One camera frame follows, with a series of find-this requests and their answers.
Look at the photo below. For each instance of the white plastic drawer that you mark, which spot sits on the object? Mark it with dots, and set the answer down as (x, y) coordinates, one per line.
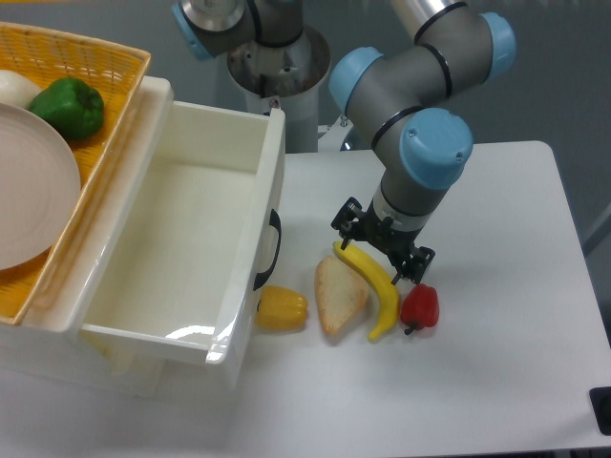
(179, 284)

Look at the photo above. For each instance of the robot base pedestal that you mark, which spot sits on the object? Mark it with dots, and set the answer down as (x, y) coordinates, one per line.
(288, 79)

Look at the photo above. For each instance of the red bell pepper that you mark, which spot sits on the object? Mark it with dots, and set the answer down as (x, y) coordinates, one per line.
(420, 309)

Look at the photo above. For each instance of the white drawer cabinet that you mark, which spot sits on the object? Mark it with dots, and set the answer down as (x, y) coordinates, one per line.
(49, 341)

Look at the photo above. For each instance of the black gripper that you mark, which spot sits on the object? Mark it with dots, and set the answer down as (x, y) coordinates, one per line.
(411, 263)

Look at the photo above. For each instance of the black drawer handle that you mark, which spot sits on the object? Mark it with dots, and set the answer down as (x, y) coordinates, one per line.
(272, 248)

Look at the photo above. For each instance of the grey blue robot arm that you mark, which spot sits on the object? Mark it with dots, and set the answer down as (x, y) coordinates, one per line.
(394, 104)

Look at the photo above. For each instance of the white onion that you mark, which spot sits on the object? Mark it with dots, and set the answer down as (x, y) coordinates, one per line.
(17, 90)

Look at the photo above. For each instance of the yellow bell pepper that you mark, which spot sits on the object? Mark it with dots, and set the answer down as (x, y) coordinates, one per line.
(281, 309)

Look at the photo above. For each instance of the yellow woven basket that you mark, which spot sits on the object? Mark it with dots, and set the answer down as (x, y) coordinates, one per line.
(43, 56)

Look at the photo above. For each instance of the yellow banana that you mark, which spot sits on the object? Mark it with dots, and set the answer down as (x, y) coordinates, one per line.
(381, 283)

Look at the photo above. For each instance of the pink round plate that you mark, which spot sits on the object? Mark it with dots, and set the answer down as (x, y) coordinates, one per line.
(40, 186)

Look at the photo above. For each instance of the green bell pepper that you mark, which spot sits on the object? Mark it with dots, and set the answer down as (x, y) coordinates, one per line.
(72, 107)

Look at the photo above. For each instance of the triangle bread slice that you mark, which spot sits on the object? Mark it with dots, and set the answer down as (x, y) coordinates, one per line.
(340, 292)

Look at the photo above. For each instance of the metal mounting bracket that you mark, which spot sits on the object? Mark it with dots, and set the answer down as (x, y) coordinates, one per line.
(339, 136)

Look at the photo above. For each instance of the black corner object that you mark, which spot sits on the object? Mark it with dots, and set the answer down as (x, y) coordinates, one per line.
(600, 398)

